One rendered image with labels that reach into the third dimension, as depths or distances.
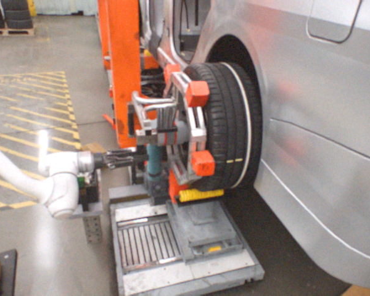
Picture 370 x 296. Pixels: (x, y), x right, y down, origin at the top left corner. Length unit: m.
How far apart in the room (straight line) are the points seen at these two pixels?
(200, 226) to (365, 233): 1.09
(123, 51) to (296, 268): 1.68
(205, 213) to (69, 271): 0.88
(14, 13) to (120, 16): 7.87
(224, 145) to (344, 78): 0.54
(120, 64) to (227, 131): 0.82
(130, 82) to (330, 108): 1.20
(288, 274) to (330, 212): 1.10
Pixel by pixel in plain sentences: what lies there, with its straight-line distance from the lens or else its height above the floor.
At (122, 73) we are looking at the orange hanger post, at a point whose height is 1.03.
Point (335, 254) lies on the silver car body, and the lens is 0.99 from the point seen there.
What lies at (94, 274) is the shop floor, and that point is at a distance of 1.89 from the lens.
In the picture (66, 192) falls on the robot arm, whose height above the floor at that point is 0.82.
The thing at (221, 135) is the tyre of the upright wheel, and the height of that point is 0.97.
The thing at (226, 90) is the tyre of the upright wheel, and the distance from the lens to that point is 1.24.
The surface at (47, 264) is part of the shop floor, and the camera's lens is 2.01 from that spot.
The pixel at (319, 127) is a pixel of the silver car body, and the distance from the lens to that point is 0.91.
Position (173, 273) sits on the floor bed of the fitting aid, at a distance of 1.75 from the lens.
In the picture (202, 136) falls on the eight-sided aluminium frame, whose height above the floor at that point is 0.96.
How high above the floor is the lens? 1.51
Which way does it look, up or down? 31 degrees down
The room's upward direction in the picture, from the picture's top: 3 degrees clockwise
